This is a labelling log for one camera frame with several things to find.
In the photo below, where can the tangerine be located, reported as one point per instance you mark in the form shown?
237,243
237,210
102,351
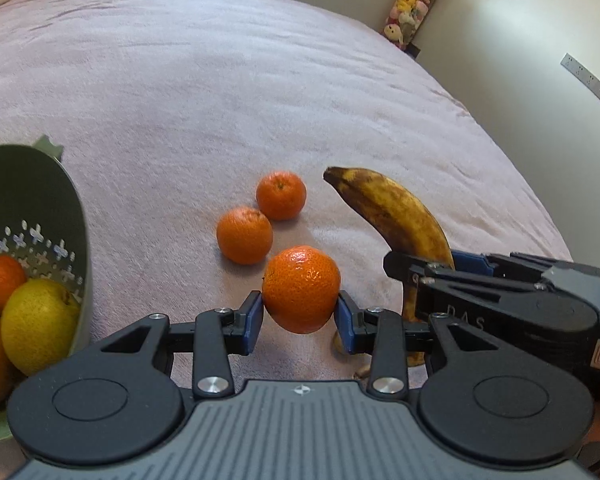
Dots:
281,195
300,285
244,235
2,282

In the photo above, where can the white wall socket strip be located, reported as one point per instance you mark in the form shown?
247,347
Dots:
587,80

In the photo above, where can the hanging plush toy organiser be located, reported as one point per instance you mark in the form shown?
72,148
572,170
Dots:
412,5

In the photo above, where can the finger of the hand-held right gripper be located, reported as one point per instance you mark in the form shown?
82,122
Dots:
410,267
472,262

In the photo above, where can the small black wall box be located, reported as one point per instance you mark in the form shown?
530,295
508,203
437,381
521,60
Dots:
413,51

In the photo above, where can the green colander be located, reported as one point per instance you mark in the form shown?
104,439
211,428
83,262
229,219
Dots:
30,185

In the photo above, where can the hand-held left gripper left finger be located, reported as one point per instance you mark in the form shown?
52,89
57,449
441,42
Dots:
252,320

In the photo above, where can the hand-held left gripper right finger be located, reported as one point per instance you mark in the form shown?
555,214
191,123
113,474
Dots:
345,327

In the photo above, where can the pink bedspread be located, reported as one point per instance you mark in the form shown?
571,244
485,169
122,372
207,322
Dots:
180,85

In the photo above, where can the yellow green pear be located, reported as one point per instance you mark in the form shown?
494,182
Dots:
37,327

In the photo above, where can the ripe spotted banana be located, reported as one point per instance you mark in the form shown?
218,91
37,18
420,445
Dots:
395,215

